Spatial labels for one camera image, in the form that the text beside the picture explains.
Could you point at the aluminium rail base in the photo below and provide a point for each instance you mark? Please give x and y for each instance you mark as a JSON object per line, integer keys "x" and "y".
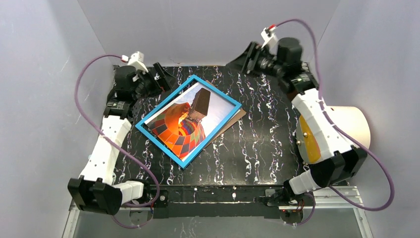
{"x": 225, "y": 212}

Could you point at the brown cardboard backing board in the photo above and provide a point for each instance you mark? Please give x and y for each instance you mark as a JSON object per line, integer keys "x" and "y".
{"x": 222, "y": 112}

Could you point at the hot air balloon photo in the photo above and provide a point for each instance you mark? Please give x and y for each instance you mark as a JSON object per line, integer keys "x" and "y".
{"x": 187, "y": 121}

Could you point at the white cylinder with orange face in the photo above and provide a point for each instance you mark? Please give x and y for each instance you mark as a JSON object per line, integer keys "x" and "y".
{"x": 349, "y": 119}

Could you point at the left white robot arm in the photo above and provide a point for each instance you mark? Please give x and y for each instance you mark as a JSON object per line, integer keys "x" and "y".
{"x": 94, "y": 190}

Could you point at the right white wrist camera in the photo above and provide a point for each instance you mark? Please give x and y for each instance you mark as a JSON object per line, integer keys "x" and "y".
{"x": 269, "y": 37}

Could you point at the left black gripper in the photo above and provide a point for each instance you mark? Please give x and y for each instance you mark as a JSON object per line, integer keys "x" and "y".
{"x": 154, "y": 78}

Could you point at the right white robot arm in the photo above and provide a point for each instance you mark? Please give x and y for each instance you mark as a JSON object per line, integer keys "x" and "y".
{"x": 336, "y": 157}

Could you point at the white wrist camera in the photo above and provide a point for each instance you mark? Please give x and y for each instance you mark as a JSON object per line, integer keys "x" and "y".
{"x": 136, "y": 60}
{"x": 269, "y": 37}

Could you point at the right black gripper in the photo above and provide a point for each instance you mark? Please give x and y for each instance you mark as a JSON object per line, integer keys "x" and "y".
{"x": 252, "y": 58}

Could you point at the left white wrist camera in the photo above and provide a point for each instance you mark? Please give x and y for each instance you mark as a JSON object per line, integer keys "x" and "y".
{"x": 136, "y": 60}

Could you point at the blue wooden picture frame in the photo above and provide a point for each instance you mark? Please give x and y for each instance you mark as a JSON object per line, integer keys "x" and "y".
{"x": 157, "y": 111}

